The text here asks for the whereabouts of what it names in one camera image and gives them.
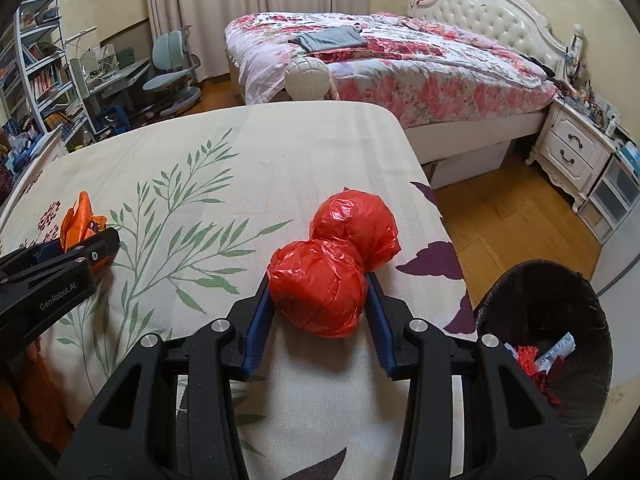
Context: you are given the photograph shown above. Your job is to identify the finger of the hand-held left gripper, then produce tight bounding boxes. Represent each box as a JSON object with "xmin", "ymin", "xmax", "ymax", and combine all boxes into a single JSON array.
[
  {"xmin": 0, "ymin": 240, "xmax": 63, "ymax": 286},
  {"xmin": 30, "ymin": 227, "xmax": 122, "ymax": 277}
]

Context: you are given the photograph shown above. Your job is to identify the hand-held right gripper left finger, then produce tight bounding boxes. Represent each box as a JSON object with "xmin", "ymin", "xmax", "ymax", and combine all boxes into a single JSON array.
[{"xmin": 57, "ymin": 275, "xmax": 278, "ymax": 480}]

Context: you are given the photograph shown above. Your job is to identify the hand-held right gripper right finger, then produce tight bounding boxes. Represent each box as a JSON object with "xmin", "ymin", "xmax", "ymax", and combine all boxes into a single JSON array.
[{"xmin": 365, "ymin": 272, "xmax": 588, "ymax": 480}]

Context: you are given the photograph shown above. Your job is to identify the orange plastic bag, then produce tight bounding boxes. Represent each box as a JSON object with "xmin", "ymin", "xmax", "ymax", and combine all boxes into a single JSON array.
[{"xmin": 59, "ymin": 191, "xmax": 108, "ymax": 253}]

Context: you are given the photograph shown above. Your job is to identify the red plastic bag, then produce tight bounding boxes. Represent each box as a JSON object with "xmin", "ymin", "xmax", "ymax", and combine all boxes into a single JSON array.
[{"xmin": 267, "ymin": 188, "xmax": 402, "ymax": 338}]

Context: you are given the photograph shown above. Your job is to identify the black trash bin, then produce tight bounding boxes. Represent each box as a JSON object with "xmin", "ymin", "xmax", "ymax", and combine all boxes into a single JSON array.
[{"xmin": 472, "ymin": 259, "xmax": 615, "ymax": 453}]

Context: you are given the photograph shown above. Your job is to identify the white blue powder packet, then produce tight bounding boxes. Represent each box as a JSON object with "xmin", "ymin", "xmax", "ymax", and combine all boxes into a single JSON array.
[{"xmin": 535, "ymin": 331, "xmax": 577, "ymax": 368}]

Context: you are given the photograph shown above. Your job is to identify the blue stool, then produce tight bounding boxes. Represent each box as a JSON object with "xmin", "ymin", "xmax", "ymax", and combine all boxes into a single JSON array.
[{"xmin": 95, "ymin": 105, "xmax": 128, "ymax": 136}]

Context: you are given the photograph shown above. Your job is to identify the grey study desk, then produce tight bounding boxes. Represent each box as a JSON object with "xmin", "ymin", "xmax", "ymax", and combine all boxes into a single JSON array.
[{"xmin": 85, "ymin": 55, "xmax": 151, "ymax": 111}]

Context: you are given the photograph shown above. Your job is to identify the white bookshelf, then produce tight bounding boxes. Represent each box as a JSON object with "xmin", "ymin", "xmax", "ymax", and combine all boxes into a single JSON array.
[{"xmin": 0, "ymin": 0, "xmax": 96, "ymax": 151}]

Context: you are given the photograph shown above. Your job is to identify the white cardboard box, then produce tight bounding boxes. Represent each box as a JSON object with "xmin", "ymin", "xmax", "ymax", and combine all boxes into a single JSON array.
[{"xmin": 427, "ymin": 140, "xmax": 511, "ymax": 191}]

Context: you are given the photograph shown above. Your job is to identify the blue-grey desk chair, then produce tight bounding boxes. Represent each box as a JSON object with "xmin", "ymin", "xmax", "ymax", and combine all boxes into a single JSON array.
[{"xmin": 142, "ymin": 30, "xmax": 202, "ymax": 116}]

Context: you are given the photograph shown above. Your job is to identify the white volleyball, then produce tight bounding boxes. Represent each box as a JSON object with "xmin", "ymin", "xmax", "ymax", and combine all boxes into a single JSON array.
[{"xmin": 284, "ymin": 56, "xmax": 333, "ymax": 102}]

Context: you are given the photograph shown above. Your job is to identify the white nightstand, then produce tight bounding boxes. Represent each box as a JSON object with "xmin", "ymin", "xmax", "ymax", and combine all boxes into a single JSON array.
[{"xmin": 525, "ymin": 97, "xmax": 618, "ymax": 213}]

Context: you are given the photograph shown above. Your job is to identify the cream curtains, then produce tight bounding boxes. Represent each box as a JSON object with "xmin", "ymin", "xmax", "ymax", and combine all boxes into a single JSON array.
[{"xmin": 144, "ymin": 0, "xmax": 373, "ymax": 86}]

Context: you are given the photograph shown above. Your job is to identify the pink floral quilt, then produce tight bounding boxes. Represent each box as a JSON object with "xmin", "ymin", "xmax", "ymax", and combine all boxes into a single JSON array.
[{"xmin": 224, "ymin": 10, "xmax": 560, "ymax": 128}]

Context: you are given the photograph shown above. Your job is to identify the plastic drawer unit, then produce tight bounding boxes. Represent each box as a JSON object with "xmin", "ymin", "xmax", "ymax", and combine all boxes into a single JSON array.
[{"xmin": 577, "ymin": 152, "xmax": 640, "ymax": 246}]

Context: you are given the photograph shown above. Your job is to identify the grey folded clothing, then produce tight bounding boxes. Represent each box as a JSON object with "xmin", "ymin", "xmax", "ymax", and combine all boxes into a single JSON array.
[{"xmin": 287, "ymin": 26, "xmax": 368, "ymax": 54}]

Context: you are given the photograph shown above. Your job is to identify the nightstand clutter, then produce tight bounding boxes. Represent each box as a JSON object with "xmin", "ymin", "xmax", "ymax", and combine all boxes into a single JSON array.
[{"xmin": 560, "ymin": 35, "xmax": 626, "ymax": 126}]

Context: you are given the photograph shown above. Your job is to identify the white tufted headboard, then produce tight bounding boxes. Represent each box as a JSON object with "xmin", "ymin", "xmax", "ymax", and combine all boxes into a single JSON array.
[{"xmin": 407, "ymin": 0, "xmax": 586, "ymax": 81}]

